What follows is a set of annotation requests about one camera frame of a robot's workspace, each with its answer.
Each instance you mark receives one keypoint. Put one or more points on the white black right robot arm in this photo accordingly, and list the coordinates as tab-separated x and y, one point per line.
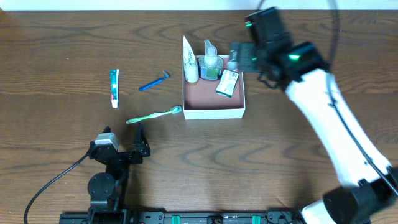
368	181

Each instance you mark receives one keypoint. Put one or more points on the clear soap pump bottle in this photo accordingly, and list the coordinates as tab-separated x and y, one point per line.
210	64

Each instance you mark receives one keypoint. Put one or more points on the white box pink interior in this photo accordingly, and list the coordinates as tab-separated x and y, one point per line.
201	101

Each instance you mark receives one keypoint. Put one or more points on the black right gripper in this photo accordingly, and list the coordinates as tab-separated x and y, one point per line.
244	57

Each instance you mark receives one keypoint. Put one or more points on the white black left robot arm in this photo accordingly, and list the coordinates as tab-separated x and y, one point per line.
107	189

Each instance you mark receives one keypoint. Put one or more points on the green Colgate toothbrush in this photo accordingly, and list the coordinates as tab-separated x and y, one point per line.
173	110

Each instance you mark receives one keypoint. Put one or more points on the blue disposable razor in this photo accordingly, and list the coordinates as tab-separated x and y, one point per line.
155	82

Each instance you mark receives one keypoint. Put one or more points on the white Pantene tube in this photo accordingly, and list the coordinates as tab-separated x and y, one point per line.
190	66

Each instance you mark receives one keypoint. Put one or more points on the green white soap packet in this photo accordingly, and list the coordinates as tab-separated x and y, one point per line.
227	83

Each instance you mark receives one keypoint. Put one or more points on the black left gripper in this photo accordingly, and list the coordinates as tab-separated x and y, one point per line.
123	156

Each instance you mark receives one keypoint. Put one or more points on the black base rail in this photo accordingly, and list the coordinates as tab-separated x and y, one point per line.
270	217

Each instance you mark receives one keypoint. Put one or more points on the teal Colgate toothpaste tube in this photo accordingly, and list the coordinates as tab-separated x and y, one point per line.
114	79

